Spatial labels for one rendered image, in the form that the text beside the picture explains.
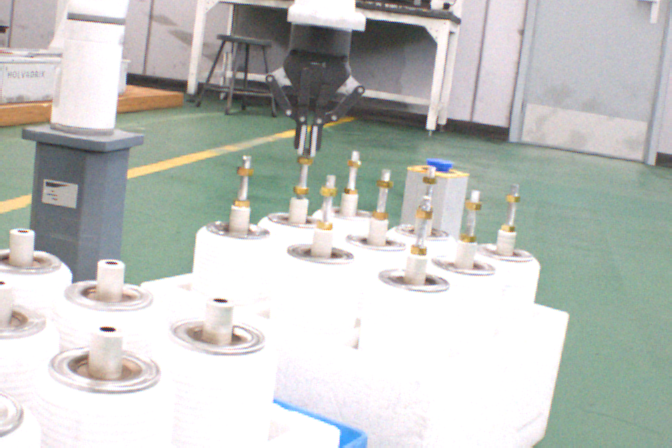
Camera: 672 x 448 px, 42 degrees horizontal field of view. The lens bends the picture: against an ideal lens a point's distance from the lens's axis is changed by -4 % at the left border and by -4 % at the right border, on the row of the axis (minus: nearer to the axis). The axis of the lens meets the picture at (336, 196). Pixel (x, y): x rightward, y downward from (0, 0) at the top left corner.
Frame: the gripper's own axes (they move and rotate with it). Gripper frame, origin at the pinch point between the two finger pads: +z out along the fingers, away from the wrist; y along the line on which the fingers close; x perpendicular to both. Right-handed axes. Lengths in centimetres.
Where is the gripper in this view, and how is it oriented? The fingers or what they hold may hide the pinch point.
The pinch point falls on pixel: (307, 139)
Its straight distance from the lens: 115.1
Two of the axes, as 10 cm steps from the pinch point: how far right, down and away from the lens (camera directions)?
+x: 0.8, 1.8, -9.8
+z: -1.3, 9.8, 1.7
